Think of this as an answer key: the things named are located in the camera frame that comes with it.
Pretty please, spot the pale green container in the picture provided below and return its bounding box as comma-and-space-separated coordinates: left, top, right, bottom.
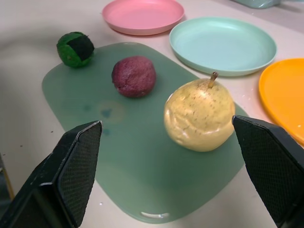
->
229, 0, 304, 9

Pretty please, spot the dark red round fruit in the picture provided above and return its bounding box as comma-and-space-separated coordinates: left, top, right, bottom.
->
111, 56, 157, 98

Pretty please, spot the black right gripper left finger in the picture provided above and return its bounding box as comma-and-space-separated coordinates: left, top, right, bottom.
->
0, 120, 103, 228

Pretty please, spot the green ball with dark patch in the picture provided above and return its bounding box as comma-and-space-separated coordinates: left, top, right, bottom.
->
56, 31, 95, 69

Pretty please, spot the light green plate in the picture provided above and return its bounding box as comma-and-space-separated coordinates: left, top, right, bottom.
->
169, 16, 277, 77

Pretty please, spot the yellow pear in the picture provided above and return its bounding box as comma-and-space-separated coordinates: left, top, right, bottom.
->
163, 72, 236, 152

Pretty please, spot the orange plate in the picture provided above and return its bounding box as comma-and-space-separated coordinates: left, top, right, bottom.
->
258, 58, 304, 147

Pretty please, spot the pink plate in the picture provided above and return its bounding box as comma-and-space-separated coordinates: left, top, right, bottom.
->
102, 0, 185, 36

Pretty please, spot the green cutting board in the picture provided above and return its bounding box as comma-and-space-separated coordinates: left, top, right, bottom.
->
42, 42, 250, 224

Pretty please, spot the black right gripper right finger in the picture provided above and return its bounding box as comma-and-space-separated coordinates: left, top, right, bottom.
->
231, 114, 304, 228

